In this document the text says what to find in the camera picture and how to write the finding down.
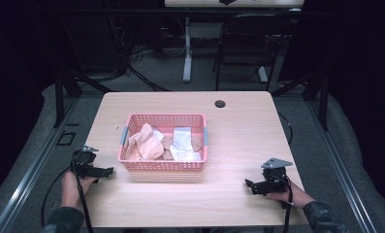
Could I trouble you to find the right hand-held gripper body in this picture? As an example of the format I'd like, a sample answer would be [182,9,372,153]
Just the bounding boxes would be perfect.
[260,157,294,196]

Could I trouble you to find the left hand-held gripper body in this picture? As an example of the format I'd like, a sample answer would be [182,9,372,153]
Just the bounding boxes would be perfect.
[71,146,100,179]

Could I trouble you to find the person's right hand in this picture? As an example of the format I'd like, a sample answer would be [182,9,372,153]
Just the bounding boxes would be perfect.
[266,181,316,210]

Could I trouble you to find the person's left hand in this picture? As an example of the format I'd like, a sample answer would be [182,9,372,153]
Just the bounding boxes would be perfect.
[60,170,99,209]

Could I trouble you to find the black tape square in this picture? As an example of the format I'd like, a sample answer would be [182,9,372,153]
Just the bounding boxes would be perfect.
[55,130,78,147]

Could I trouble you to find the tan crumpled cloth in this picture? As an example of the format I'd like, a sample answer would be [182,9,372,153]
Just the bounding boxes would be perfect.
[126,122,166,161]

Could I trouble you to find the pink plastic basket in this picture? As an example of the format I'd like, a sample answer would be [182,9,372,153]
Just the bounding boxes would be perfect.
[117,113,209,173]

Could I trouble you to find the black metal stand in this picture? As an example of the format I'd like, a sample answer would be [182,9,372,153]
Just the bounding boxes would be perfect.
[51,68,114,129]
[271,68,331,132]

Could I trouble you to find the crumpled brown paper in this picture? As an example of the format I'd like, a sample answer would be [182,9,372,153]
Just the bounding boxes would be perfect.
[160,133,176,161]
[191,133,204,153]

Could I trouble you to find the white folded cloth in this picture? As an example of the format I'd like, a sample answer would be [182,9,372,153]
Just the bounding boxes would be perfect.
[169,126,203,162]

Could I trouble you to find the black folding chair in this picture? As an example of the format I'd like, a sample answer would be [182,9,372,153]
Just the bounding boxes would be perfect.
[211,13,294,92]

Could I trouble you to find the white background table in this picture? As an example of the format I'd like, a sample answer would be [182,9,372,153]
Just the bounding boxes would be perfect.
[163,0,306,83]

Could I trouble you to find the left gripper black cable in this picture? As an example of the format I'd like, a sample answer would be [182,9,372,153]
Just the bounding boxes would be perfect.
[40,151,95,233]

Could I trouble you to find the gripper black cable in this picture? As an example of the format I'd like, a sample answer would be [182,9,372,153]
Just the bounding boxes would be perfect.
[40,151,95,233]
[281,176,294,233]

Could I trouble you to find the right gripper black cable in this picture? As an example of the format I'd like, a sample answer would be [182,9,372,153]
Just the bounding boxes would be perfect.
[281,176,294,233]

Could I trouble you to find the thin black cable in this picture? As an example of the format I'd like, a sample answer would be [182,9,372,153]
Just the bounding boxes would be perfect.
[276,111,294,146]

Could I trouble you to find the aluminium floor rail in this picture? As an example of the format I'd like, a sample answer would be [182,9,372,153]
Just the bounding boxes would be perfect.
[0,96,81,233]
[305,96,379,233]

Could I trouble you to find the black floor cables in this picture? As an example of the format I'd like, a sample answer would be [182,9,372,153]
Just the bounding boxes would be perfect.
[115,42,186,93]

